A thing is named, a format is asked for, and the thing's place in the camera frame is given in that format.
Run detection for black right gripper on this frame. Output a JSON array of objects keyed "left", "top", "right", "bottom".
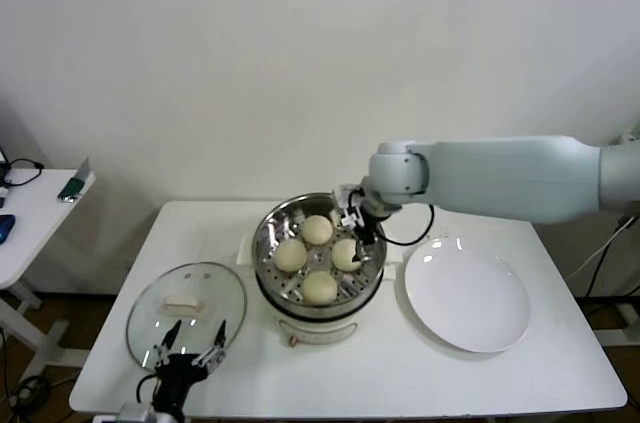
[{"left": 351, "top": 187, "right": 397, "bottom": 265}]

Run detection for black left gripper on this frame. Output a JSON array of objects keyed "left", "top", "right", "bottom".
[{"left": 152, "top": 320, "right": 228, "bottom": 410}]

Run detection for white steamed baozi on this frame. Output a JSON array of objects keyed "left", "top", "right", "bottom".
[
  {"left": 331, "top": 238, "right": 362, "bottom": 273},
  {"left": 302, "top": 270, "right": 339, "bottom": 307},
  {"left": 274, "top": 240, "right": 309, "bottom": 275},
  {"left": 302, "top": 214, "right": 335, "bottom": 247}
]

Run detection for round glass pot lid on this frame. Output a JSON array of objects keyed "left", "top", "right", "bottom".
[{"left": 125, "top": 261, "right": 248, "bottom": 377}]

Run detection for perforated steel steamer basket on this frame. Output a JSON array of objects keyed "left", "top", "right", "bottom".
[{"left": 251, "top": 193, "right": 387, "bottom": 320}]

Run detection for white electric cooker pot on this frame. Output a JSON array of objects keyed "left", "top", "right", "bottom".
[{"left": 235, "top": 231, "right": 403, "bottom": 348}]

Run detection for round white plate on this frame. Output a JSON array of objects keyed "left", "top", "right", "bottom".
[{"left": 403, "top": 237, "right": 531, "bottom": 354}]

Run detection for white side table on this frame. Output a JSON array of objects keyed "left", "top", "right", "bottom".
[{"left": 0, "top": 168, "right": 97, "bottom": 382}]

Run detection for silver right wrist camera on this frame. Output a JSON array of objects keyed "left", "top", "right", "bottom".
[{"left": 332, "top": 185, "right": 364, "bottom": 230}]

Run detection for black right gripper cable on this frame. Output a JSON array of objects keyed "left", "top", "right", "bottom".
[{"left": 347, "top": 190, "right": 436, "bottom": 247}]

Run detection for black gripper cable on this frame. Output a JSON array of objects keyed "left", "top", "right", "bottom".
[
  {"left": 137, "top": 375, "right": 160, "bottom": 402},
  {"left": 347, "top": 190, "right": 436, "bottom": 247}
]

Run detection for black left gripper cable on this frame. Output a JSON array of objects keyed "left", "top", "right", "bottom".
[{"left": 137, "top": 375, "right": 160, "bottom": 402}]

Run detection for black floor cable bundle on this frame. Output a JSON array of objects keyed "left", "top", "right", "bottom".
[{"left": 9, "top": 375, "right": 51, "bottom": 412}]

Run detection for white wall cable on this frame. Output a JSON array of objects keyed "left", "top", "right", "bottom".
[{"left": 568, "top": 222, "right": 640, "bottom": 280}]

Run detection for black wall cable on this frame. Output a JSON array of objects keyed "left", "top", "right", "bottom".
[{"left": 589, "top": 230, "right": 626, "bottom": 299}]

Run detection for black cable loop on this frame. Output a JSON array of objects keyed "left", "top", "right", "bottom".
[{"left": 0, "top": 158, "right": 45, "bottom": 189}]

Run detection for white desk foot frame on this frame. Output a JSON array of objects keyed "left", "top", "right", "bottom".
[{"left": 597, "top": 303, "right": 640, "bottom": 347}]

